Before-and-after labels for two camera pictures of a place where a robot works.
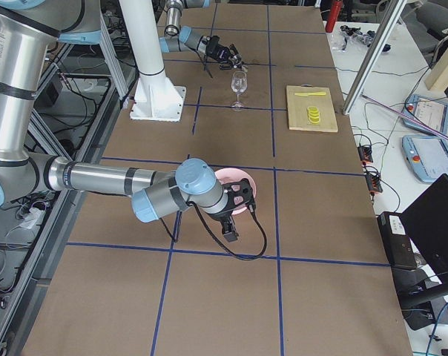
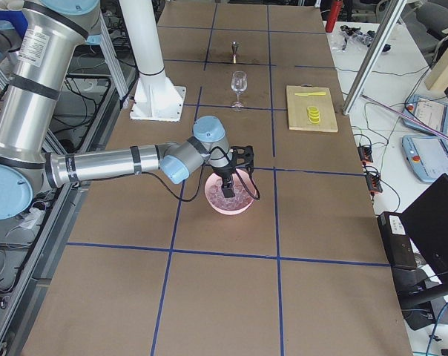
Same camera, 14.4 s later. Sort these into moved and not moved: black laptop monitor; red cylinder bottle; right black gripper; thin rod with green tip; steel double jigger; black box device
Moved: right black gripper; steel double jigger
Not moved: red cylinder bottle; thin rod with green tip; black box device; black laptop monitor
